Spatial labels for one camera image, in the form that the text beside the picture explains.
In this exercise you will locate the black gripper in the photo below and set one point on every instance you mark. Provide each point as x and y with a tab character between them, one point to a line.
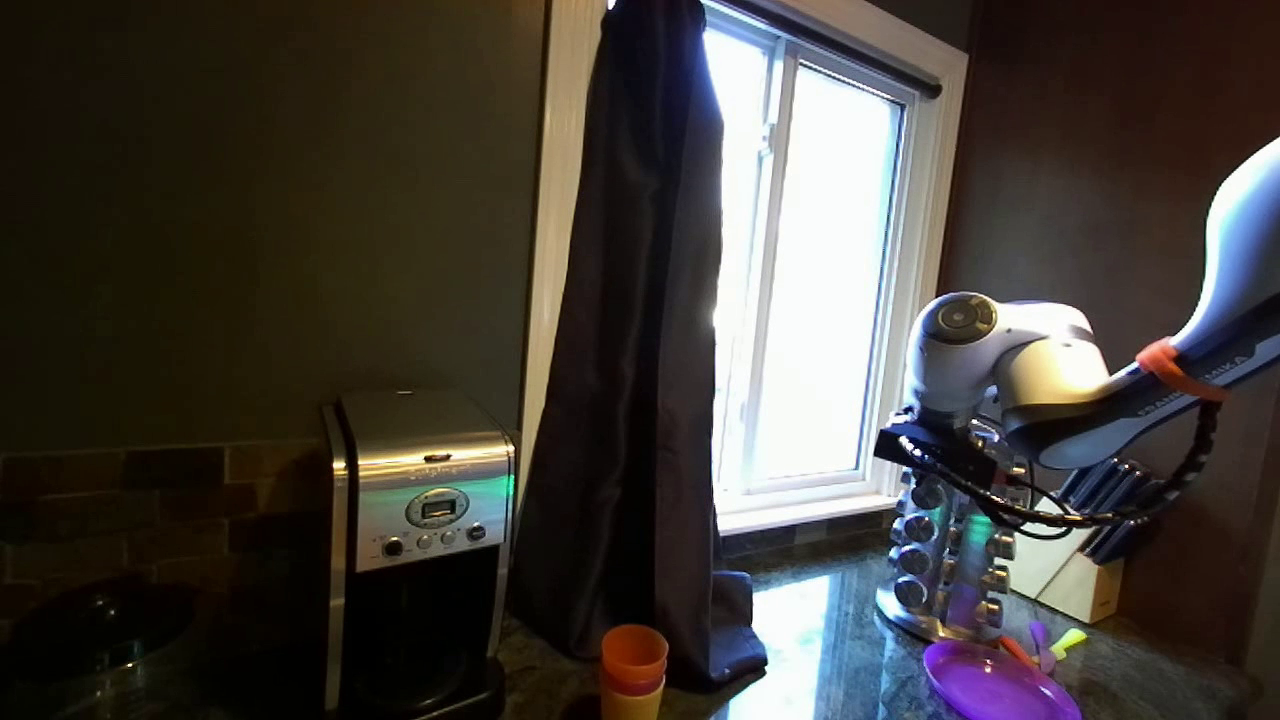
941	445

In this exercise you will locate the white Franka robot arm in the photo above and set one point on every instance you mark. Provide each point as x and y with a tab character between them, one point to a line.
1014	361

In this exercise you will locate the steel revolving seasoning rack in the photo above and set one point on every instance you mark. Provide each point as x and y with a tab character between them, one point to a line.
954	584

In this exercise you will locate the steel capped spice jar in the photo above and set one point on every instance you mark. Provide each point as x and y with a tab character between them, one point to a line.
997	544
913	561
995	578
919	498
908	595
989	608
913	529

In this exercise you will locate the light wooden knife block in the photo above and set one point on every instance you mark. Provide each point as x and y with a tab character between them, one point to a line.
1072	584

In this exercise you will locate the purple plastic knife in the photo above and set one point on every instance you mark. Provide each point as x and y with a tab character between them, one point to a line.
1037	633

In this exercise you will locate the white framed window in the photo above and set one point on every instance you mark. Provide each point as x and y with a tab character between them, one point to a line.
827	266

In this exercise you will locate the red plastic knife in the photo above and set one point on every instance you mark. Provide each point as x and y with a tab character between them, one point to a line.
1022	654

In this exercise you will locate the yellow plastic knife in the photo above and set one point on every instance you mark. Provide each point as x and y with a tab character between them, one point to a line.
1064	645

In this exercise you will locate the purple plastic plate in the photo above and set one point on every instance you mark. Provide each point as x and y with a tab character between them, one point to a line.
995	681

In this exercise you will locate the dark grey curtain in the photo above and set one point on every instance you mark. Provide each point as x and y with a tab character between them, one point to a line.
627	332

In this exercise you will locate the orange plastic cup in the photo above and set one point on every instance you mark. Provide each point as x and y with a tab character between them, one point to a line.
635	662

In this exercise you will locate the cream plastic cup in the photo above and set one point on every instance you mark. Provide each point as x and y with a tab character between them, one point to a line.
628	704

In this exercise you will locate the steel and black coffee maker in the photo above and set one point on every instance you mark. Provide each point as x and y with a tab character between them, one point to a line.
422	492

